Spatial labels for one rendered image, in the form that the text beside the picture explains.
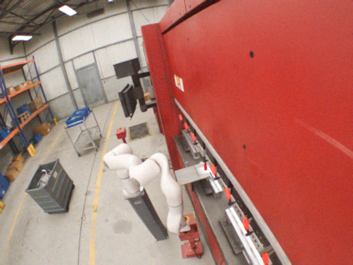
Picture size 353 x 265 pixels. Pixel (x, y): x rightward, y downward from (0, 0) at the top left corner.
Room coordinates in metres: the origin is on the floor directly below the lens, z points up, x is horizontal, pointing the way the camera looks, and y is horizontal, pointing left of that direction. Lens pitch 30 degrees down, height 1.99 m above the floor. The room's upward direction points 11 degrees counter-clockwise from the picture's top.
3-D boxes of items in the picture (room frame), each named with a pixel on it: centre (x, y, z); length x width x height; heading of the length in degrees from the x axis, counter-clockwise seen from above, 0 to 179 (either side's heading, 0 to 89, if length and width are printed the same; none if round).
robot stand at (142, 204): (0.89, 0.45, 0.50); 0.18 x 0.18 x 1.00; 9
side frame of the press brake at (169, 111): (1.97, -0.25, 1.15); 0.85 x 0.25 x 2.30; 98
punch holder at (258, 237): (0.21, -0.30, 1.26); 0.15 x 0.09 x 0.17; 8
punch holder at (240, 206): (0.41, -0.28, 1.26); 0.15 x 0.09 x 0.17; 8
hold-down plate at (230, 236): (0.37, -0.23, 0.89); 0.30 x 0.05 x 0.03; 8
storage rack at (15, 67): (5.14, 6.32, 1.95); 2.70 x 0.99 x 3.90; 9
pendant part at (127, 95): (2.12, 0.55, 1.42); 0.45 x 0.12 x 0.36; 178
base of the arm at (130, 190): (0.89, 0.45, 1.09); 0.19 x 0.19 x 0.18
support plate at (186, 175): (0.96, -0.06, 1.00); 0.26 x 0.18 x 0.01; 98
